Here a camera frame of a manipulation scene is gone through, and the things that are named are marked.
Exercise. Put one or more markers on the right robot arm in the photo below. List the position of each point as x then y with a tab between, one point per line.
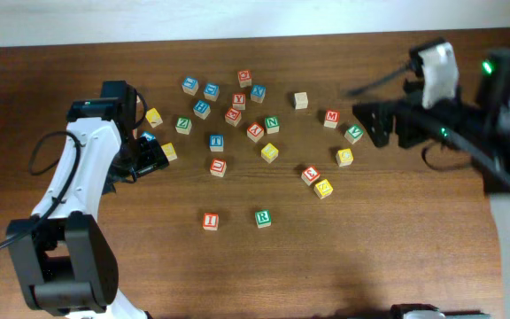
489	152

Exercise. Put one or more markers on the yellow block centre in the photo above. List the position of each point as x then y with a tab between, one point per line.
269	153

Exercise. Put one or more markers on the green Z block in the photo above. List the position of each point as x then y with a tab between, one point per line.
183	125

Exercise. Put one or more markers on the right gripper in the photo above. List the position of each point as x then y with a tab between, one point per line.
406	105

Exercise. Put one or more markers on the red Q block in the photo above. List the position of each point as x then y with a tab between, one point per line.
244	78

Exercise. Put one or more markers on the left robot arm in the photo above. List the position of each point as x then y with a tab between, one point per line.
62	260

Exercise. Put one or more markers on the blue L block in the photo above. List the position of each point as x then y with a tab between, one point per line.
190	85

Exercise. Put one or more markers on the red M block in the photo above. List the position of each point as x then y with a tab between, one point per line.
331	119

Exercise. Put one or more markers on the green V block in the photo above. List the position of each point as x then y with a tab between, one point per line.
353	134

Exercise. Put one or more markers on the plain wooden block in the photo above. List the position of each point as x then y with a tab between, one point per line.
300	100

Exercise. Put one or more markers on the green N block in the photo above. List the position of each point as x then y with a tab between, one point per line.
272	125

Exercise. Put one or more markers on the blue D block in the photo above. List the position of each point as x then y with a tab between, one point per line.
211	91

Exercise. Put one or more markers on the yellow block middle left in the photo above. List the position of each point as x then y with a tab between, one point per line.
153	117

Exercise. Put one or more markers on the green R block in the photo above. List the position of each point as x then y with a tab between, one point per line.
263	219

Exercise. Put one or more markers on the red E block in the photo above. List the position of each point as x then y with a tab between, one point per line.
232	116

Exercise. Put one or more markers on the blue X block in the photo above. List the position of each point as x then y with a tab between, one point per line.
258	93

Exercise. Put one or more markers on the blue T block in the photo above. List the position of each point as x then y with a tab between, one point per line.
216	143

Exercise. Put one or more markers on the yellow block lower right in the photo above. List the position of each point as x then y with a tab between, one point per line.
323	188

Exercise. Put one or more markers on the red Y block upper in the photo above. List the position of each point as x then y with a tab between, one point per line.
239	101

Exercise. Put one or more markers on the yellow C block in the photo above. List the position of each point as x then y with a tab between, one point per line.
344	157

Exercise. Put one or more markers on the blue H block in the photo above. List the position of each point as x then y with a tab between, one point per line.
202	109

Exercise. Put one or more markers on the yellow S block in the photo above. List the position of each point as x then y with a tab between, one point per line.
169	151

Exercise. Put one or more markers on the red U block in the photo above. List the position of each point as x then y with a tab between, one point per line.
218	167

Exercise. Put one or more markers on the red I block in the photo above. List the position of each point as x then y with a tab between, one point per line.
210	221

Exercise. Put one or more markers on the red y block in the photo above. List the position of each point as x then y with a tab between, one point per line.
255	132
239	101

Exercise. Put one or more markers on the red 3 block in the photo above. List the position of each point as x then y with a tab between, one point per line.
310	175

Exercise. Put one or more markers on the red Y block lower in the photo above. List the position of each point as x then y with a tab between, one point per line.
255	132

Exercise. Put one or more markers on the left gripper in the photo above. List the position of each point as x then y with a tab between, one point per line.
154	159

